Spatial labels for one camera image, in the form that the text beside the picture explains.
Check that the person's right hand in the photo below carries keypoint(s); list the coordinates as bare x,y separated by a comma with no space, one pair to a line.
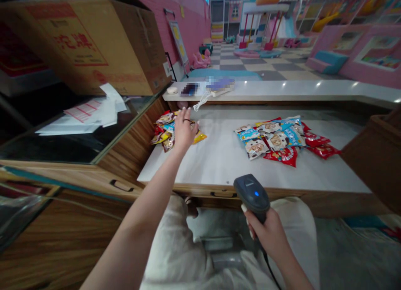
269,232

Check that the person's left hand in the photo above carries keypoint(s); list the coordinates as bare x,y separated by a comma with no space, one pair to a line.
183,130

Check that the person's right fingers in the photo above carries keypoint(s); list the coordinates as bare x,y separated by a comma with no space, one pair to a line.
249,222

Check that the dark grey barcode scanner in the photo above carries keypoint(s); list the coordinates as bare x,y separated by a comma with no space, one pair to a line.
250,189

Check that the wooden desk with white top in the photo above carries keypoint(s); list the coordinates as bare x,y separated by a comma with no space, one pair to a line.
219,158

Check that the person's legs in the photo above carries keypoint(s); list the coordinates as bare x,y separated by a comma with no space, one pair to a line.
175,255

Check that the pile of blue red snack packets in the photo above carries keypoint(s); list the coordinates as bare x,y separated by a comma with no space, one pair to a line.
278,139

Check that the pile of brown yellow snack packets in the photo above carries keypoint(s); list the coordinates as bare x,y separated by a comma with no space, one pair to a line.
164,127

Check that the brown wooden cabinet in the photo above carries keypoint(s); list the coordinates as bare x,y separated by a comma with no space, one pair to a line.
372,158

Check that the white power bank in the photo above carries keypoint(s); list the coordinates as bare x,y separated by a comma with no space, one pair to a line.
219,85

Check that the white stone counter ledge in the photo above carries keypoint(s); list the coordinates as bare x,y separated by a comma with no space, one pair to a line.
297,89

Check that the smartphone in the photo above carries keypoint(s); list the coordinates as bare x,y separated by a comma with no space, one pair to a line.
189,88

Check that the light blue floor mat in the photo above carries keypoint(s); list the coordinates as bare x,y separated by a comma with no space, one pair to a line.
225,74

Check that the small white oval case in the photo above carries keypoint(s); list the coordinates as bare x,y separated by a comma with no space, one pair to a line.
171,90

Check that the pink rocking toy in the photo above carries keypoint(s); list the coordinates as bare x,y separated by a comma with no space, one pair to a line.
202,59

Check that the glass-topped wooden display counter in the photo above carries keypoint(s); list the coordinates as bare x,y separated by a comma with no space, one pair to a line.
78,164

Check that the standing sign board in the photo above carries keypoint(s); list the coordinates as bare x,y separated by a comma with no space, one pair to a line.
179,42

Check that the stack of white paper sheets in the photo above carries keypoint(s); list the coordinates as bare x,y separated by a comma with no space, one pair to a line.
87,114

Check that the pastel indoor playground structure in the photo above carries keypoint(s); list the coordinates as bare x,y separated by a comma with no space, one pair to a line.
313,26

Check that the large brown cardboard box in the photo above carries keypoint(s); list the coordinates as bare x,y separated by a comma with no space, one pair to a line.
94,42

